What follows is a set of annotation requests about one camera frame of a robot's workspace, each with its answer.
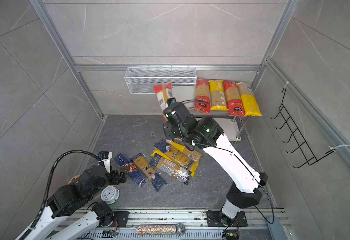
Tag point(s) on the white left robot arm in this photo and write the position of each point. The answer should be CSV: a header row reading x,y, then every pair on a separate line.
x,y
56,208

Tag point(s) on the orange plush toy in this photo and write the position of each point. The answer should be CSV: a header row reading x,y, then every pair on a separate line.
x,y
74,179

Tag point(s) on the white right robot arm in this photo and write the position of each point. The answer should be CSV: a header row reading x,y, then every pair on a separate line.
x,y
206,134

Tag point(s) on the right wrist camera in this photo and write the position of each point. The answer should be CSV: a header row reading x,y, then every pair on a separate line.
x,y
171,101

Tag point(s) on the red horizontal spaghetti bag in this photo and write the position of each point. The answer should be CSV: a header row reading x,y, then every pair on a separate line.
x,y
233,100

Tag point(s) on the red end long spaghetti bag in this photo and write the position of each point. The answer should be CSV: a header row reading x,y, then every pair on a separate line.
x,y
202,97

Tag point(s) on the yellow end spaghetti bag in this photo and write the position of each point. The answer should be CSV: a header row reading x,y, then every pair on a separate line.
x,y
192,155

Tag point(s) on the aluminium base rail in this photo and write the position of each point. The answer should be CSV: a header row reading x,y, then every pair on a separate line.
x,y
194,220

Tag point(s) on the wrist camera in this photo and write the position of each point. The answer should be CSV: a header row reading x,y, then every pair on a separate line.
x,y
171,101
105,158

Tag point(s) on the dark blue clear pasta bag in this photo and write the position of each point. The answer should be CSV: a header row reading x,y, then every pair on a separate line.
x,y
174,170

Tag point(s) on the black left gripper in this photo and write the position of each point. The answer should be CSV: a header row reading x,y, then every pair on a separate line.
x,y
117,180

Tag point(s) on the blue Barilla spaghetti box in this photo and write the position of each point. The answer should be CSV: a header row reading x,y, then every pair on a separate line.
x,y
134,173

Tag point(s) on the white wire mesh basket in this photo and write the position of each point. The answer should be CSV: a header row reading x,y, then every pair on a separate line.
x,y
141,80

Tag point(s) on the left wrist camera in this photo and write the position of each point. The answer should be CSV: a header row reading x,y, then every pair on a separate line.
x,y
105,158

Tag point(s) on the white two-tier shelf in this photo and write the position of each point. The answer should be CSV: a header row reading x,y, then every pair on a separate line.
x,y
233,126

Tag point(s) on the red white label spaghetti bag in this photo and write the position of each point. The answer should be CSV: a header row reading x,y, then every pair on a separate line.
x,y
163,93

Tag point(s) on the light blue object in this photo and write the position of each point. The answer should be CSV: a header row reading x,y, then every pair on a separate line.
x,y
276,229

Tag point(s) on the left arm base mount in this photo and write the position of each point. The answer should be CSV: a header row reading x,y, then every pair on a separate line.
x,y
111,220

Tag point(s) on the blue clear spaghetti bag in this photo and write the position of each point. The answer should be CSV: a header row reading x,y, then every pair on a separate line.
x,y
144,166

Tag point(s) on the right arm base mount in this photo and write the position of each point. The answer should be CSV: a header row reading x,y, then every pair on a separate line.
x,y
218,219

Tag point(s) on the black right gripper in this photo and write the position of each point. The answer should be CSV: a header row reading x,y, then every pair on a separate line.
x,y
168,129

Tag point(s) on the yellow clear spaghetti bag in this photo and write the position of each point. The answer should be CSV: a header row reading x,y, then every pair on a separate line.
x,y
250,105

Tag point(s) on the yellow Stature spaghetti bag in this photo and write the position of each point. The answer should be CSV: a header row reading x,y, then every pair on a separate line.
x,y
217,92

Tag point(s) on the white alarm clock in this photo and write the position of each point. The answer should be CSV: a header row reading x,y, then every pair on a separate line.
x,y
110,194

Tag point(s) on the blue yellow Ankara spaghetti bag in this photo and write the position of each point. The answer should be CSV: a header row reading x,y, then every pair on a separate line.
x,y
169,152

